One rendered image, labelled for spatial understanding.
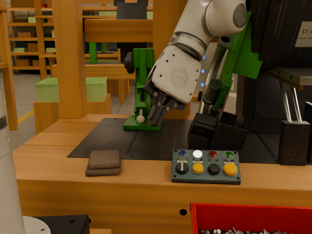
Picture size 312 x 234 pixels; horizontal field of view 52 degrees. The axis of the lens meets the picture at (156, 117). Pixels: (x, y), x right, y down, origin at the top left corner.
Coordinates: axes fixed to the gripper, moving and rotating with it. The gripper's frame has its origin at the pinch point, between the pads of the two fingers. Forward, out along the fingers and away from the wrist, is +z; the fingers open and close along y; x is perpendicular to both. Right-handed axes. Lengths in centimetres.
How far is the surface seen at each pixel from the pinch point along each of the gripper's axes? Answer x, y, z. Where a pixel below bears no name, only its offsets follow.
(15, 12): 1072, -94, -268
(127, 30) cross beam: 61, 2, -36
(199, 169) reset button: -4.5, 12.6, 6.4
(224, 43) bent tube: 12.0, 15.9, -30.2
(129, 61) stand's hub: 39.2, 1.3, -19.3
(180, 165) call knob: -2.0, 9.4, 7.3
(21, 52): 1019, -23, -157
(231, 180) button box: -8.3, 18.6, 5.9
